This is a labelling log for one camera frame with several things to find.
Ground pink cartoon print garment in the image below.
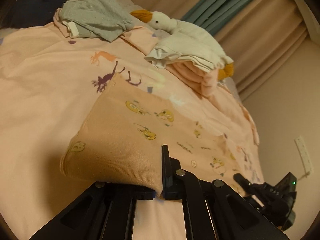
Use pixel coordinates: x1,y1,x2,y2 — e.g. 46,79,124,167
60,75,259,196

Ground white power strip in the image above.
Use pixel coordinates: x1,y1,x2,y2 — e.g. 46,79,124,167
294,135,313,176

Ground pink folded garment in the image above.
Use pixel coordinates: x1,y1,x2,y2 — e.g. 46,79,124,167
166,61,219,98

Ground pink printed duvet cover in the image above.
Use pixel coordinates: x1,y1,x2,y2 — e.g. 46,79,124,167
1,23,264,239

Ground white folded garment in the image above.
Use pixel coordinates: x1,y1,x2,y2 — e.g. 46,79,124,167
145,33,228,73

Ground beige curtain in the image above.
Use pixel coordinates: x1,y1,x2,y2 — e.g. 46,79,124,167
131,0,308,99

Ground white goose plush toy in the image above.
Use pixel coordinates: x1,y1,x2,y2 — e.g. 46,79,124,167
130,9,234,81

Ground teal curtain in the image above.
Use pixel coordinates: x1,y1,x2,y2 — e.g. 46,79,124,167
181,0,253,35

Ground grey garment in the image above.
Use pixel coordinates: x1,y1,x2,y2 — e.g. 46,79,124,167
59,0,134,42

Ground dark navy garment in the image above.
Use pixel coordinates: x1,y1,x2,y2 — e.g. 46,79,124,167
7,0,68,29

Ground black tracking camera box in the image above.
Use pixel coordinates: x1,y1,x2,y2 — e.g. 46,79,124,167
274,172,297,199

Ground white power cable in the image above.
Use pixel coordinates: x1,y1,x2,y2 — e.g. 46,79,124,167
294,171,312,182

